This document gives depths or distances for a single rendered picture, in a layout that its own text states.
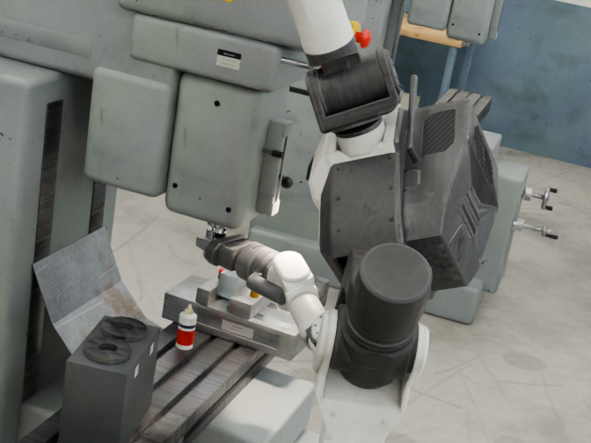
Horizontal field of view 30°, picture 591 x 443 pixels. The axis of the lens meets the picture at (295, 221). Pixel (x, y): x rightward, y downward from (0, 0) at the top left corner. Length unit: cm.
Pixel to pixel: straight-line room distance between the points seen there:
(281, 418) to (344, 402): 65
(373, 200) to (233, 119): 50
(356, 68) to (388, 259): 38
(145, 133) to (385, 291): 87
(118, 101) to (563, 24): 663
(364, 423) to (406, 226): 34
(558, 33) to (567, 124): 70
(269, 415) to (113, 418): 53
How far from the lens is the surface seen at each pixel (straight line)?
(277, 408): 258
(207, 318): 267
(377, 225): 187
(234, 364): 256
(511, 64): 886
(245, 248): 239
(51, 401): 274
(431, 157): 193
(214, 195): 235
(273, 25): 220
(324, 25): 185
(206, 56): 227
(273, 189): 238
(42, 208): 253
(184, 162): 236
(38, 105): 241
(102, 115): 241
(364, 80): 190
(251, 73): 224
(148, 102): 235
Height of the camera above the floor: 215
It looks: 20 degrees down
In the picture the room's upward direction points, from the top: 10 degrees clockwise
